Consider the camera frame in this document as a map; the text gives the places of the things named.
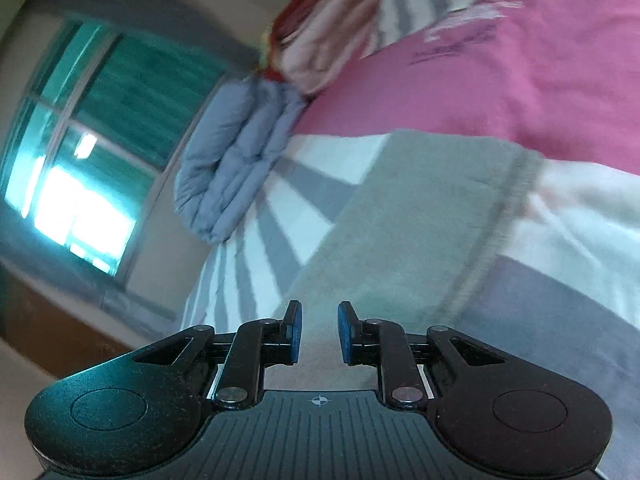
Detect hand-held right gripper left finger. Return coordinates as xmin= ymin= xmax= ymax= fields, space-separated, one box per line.
xmin=134 ymin=300 xmax=304 ymax=409

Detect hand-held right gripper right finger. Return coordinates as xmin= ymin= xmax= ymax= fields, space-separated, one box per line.
xmin=337 ymin=301 xmax=507 ymax=408

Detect grey pants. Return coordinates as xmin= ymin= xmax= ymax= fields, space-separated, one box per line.
xmin=287 ymin=129 xmax=546 ymax=391

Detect blue-grey quilted jacket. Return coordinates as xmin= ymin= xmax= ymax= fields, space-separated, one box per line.
xmin=173 ymin=76 xmax=307 ymax=246

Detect grey white striped bedsheet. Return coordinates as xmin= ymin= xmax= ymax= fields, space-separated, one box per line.
xmin=181 ymin=0 xmax=640 ymax=480

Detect pink shirt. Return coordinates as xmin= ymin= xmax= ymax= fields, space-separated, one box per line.
xmin=298 ymin=0 xmax=640 ymax=176

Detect red and pink striped cloth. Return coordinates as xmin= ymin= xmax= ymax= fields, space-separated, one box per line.
xmin=257 ymin=0 xmax=396 ymax=83

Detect window with green frame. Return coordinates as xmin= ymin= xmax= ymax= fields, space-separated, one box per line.
xmin=0 ymin=16 xmax=228 ymax=281

